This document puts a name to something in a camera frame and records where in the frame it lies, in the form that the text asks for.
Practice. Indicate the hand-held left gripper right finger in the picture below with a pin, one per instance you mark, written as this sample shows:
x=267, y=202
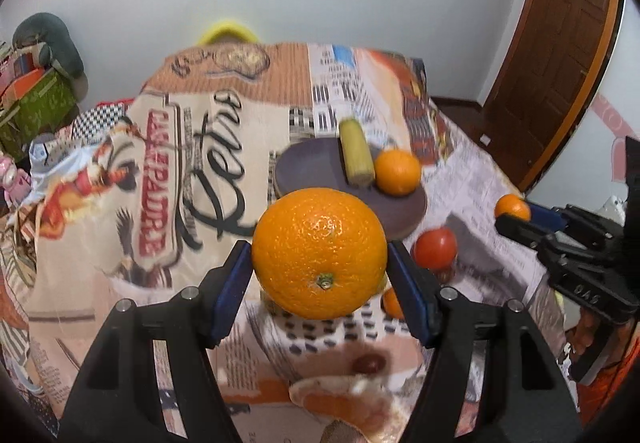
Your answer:
x=407, y=293

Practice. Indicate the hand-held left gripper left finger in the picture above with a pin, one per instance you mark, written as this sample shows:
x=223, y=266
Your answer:
x=231, y=290

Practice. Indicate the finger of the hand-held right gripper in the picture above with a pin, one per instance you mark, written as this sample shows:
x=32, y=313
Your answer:
x=570, y=268
x=547, y=217

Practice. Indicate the small orange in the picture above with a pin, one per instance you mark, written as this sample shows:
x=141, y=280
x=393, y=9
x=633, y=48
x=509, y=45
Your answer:
x=398, y=172
x=392, y=304
x=511, y=207

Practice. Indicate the large orange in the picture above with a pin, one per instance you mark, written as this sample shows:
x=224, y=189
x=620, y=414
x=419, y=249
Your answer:
x=320, y=243

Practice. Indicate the dark purple plate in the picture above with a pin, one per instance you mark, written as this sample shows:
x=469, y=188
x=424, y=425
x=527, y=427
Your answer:
x=307, y=168

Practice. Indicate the red tomato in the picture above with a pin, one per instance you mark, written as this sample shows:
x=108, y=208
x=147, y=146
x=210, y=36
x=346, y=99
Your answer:
x=434, y=248

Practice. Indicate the printed tablecloth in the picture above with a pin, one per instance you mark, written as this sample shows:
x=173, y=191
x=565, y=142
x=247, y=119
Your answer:
x=150, y=203

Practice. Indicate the corn cob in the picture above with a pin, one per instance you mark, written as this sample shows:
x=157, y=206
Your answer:
x=355, y=153

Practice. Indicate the brown wooden door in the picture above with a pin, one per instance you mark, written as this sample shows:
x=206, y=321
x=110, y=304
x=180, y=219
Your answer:
x=555, y=63

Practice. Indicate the pink toy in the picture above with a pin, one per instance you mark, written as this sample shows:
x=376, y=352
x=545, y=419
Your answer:
x=12, y=178

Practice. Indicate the yellow chair back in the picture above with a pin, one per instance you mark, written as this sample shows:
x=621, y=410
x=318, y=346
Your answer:
x=226, y=30

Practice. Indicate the green patterned box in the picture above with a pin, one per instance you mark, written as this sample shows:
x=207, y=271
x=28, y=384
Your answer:
x=37, y=108

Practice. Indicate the grey neck pillow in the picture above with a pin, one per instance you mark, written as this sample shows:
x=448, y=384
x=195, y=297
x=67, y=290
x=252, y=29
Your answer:
x=50, y=40

